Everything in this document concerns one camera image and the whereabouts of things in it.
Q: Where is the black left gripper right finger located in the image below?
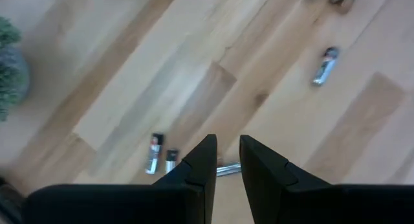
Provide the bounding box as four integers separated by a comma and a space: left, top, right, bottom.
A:
239, 135, 414, 224

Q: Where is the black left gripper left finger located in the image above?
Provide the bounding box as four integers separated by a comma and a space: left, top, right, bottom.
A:
22, 134, 217, 224

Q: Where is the green plant in patterned pot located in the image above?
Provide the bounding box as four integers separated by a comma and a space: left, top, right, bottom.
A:
0, 16, 30, 122

